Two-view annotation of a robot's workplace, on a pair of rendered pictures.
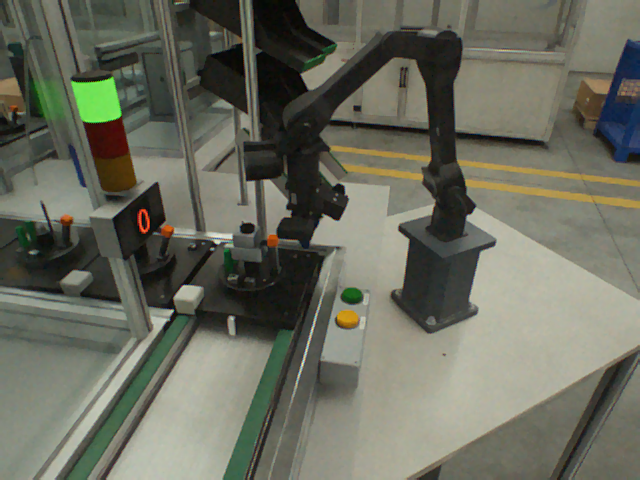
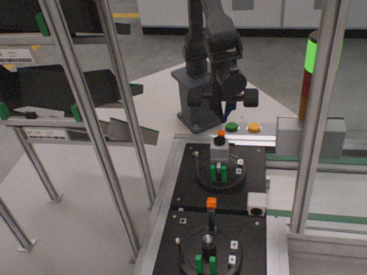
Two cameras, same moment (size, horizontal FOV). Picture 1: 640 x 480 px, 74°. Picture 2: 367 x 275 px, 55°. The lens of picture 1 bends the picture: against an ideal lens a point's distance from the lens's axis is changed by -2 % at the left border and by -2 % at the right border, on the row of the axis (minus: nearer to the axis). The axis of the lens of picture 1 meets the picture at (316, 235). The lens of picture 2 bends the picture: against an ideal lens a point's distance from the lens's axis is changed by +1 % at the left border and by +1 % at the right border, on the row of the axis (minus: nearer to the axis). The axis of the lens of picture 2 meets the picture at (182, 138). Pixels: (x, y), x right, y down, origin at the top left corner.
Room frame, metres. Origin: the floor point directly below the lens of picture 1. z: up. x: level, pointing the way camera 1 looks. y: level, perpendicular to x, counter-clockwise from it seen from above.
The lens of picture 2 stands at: (0.78, 0.80, 1.66)
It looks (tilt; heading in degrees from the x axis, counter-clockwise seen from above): 40 degrees down; 274
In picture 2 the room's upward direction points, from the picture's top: 8 degrees counter-clockwise
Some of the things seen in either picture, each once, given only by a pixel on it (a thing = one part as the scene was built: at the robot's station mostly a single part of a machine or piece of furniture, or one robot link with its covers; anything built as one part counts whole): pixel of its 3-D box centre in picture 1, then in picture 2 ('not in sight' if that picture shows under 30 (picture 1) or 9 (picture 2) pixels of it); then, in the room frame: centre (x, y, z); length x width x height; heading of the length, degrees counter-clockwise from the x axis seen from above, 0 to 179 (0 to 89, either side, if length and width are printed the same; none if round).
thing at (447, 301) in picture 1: (439, 270); (199, 97); (0.77, -0.27, 0.96); 0.15 x 0.15 x 0.20; 27
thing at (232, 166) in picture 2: (252, 272); (220, 171); (0.74, 0.14, 0.98); 0.14 x 0.14 x 0.02
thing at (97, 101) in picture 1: (97, 98); (323, 53); (0.57, 0.29, 1.38); 0.05 x 0.05 x 0.05
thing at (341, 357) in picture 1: (346, 332); (253, 135); (0.61, -0.06, 0.93); 0.21 x 0.07 x 0.06; 169
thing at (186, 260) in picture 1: (139, 247); (208, 246); (0.79, 0.39, 1.01); 0.24 x 0.24 x 0.13; 79
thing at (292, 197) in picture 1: (304, 195); (222, 88); (0.71, 0.02, 1.17); 0.19 x 0.06 x 0.08; 169
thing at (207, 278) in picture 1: (252, 280); (220, 175); (0.74, 0.14, 0.96); 0.24 x 0.24 x 0.02; 79
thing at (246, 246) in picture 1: (243, 240); (219, 152); (0.74, 0.15, 1.06); 0.08 x 0.04 x 0.07; 79
